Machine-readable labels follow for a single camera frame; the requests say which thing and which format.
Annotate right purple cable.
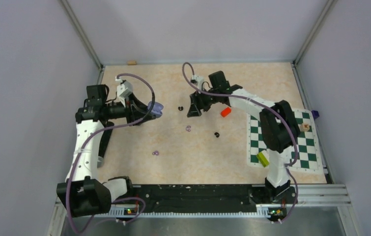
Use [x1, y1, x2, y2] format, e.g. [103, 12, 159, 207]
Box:
[182, 62, 299, 224]

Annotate purple cable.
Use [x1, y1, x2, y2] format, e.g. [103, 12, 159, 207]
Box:
[182, 62, 299, 224]
[65, 73, 156, 235]

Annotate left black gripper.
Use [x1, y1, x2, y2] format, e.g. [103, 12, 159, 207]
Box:
[104, 92, 156, 126]

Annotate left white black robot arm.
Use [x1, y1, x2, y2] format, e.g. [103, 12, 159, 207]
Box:
[57, 82, 163, 217]

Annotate wooden letter cube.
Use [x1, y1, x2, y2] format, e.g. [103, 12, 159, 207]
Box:
[300, 123, 311, 132]

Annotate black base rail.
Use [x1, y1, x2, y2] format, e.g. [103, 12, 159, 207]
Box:
[127, 184, 272, 213]

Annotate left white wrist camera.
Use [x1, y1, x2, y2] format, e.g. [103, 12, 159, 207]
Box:
[115, 77, 133, 108]

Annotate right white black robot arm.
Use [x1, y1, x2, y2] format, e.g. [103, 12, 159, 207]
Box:
[186, 71, 300, 203]

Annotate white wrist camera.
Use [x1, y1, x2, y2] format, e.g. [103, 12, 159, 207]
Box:
[191, 75, 204, 90]
[115, 77, 133, 108]

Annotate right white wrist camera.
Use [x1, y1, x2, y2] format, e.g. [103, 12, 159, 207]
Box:
[191, 75, 204, 90]

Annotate lime green white brick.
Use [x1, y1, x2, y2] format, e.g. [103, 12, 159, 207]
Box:
[256, 150, 269, 168]

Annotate purple object beside table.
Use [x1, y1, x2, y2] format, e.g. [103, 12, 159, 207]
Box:
[311, 110, 320, 120]

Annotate green white chessboard mat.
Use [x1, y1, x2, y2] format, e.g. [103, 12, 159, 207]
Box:
[246, 109, 323, 174]

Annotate small wooden block at wall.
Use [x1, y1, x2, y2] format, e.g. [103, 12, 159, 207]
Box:
[127, 60, 137, 65]

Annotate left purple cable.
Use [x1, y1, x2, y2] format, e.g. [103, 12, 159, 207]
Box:
[65, 73, 156, 235]

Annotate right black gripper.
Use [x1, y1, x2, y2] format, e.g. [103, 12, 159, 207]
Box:
[187, 87, 219, 118]

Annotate red block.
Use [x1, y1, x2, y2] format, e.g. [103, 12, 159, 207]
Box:
[220, 107, 231, 118]

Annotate purple grey earbud charging case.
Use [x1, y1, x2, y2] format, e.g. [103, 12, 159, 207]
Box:
[147, 101, 164, 118]

